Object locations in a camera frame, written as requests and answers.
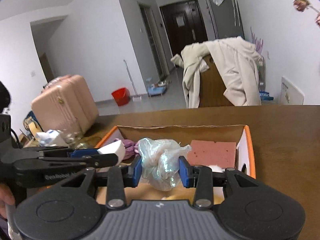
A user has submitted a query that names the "pink suitcase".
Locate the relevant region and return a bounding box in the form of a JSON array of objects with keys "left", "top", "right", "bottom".
[{"left": 31, "top": 75, "right": 99, "bottom": 134}]

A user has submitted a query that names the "orange cardboard box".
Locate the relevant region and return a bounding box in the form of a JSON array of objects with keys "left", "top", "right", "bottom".
[{"left": 96, "top": 125, "right": 256, "bottom": 202}]

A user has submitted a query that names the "brown wooden chair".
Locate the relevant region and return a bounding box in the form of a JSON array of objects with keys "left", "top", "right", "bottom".
[{"left": 199, "top": 55, "right": 233, "bottom": 108}]

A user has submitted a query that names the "blue pet bowl stand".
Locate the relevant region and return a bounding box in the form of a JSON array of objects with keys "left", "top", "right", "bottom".
[{"left": 147, "top": 80, "right": 168, "bottom": 96}]

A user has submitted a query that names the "red bucket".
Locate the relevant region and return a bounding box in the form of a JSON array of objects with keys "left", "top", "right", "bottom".
[{"left": 111, "top": 87, "right": 130, "bottom": 106}]

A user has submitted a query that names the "white mop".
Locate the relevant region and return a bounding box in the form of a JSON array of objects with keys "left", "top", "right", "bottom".
[{"left": 123, "top": 59, "right": 142, "bottom": 102}]

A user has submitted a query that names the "clear glass jar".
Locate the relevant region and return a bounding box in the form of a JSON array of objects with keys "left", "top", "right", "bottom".
[{"left": 60, "top": 124, "right": 84, "bottom": 148}]

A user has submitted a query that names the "grey refrigerator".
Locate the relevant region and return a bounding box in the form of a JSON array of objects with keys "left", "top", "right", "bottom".
[{"left": 206, "top": 0, "right": 245, "bottom": 39}]

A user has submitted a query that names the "iridescent plastic bag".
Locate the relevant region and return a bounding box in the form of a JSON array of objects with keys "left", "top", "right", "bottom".
[{"left": 138, "top": 138, "right": 191, "bottom": 191}]

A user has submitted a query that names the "white plastic packaging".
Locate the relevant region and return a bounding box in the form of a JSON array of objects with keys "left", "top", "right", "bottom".
[{"left": 35, "top": 129, "right": 68, "bottom": 147}]

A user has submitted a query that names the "dark entrance door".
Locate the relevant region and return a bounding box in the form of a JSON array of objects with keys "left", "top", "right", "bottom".
[{"left": 160, "top": 0, "right": 208, "bottom": 55}]

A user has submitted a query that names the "person's left hand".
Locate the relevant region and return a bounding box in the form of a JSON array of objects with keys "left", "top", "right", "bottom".
[{"left": 0, "top": 183, "right": 15, "bottom": 218}]

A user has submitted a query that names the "white foam cylinder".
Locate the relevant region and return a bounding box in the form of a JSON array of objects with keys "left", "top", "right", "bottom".
[{"left": 98, "top": 140, "right": 125, "bottom": 166}]

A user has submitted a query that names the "beige coat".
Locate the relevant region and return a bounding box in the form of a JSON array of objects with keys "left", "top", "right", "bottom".
[{"left": 171, "top": 36, "right": 264, "bottom": 108}]

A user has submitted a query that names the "white board against wall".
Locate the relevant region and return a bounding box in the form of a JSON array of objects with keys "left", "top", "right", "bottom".
[{"left": 279, "top": 76, "right": 304, "bottom": 105}]

